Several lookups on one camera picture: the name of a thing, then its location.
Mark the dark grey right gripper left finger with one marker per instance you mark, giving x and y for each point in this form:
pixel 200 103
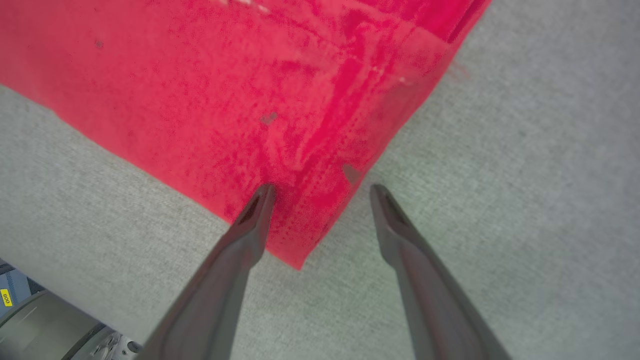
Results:
pixel 220 295

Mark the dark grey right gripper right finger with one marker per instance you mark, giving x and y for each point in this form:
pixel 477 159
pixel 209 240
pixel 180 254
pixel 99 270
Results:
pixel 430 300

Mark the red white Bulls jersey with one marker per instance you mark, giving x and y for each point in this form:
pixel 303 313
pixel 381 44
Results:
pixel 200 90

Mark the grey round robot base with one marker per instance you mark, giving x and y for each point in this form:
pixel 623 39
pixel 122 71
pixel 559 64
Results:
pixel 45 330

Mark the grey fabric sofa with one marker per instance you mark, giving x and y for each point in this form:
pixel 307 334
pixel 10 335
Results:
pixel 525 175

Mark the small yellow label sticker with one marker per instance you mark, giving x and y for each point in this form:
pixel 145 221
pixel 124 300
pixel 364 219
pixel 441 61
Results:
pixel 6 298

